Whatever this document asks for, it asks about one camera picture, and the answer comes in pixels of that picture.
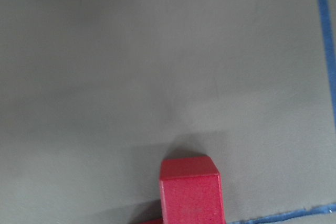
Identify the red cube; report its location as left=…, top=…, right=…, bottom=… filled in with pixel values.
left=159, top=156, right=226, bottom=223

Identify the blue tape strip vertical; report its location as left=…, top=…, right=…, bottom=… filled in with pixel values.
left=317, top=0, right=335, bottom=125

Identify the blue tape strip lower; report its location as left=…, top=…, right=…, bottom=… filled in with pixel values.
left=230, top=202, right=335, bottom=224

